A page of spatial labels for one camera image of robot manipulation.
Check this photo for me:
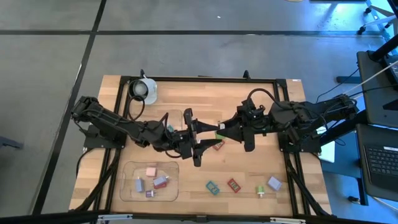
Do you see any grey floor object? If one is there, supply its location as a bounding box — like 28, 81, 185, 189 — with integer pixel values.
0, 135, 24, 150

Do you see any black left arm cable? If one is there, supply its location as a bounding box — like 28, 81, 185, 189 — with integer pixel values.
126, 94, 146, 123

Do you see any black laptop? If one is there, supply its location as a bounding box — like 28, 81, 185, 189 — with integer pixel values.
363, 143, 398, 187

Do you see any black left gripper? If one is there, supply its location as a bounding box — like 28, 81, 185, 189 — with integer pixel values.
172, 108, 223, 168

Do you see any black side table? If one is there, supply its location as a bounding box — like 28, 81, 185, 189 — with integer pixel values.
356, 49, 398, 129

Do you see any clear plastic bin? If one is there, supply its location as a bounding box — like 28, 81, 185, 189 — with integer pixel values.
129, 108, 184, 145
119, 161, 180, 202

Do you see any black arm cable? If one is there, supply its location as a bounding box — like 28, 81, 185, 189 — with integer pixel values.
126, 94, 146, 123
246, 88, 278, 105

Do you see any white wheeled stand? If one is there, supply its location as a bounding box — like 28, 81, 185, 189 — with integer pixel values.
356, 0, 398, 35

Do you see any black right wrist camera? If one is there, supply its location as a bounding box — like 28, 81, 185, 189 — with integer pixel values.
238, 98, 266, 121

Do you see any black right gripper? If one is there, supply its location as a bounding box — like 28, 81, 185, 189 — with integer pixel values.
221, 116, 271, 154

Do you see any black horizontal frame beam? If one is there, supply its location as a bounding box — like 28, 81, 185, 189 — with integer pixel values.
0, 210, 398, 224

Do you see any black aluminium table frame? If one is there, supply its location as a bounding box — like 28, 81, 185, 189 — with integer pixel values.
70, 75, 333, 218

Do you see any black rolling desk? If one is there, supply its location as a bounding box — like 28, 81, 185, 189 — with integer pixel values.
320, 123, 398, 208

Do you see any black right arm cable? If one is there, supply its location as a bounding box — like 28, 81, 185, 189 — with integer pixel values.
246, 88, 278, 105

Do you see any white cable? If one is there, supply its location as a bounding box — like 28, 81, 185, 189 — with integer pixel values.
340, 59, 398, 99

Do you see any white paper sheet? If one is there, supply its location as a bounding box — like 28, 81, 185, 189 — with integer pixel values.
319, 139, 336, 164

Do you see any red rectangular plastic case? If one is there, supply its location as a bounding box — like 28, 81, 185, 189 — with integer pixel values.
212, 139, 226, 152
226, 178, 242, 194

